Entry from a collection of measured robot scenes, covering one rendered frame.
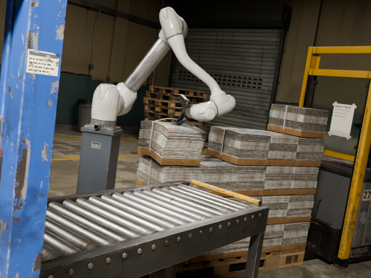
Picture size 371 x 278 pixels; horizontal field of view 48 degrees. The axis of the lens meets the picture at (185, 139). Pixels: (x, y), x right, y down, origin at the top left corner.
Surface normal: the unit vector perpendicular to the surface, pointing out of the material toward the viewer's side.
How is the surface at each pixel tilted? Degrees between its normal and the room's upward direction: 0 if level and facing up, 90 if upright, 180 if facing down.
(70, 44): 90
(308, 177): 90
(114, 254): 90
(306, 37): 90
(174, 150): 99
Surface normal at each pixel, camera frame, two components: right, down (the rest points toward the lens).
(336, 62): -0.63, 0.00
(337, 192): -0.84, -0.05
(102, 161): -0.13, 0.10
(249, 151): 0.53, 0.17
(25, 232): 0.76, 0.18
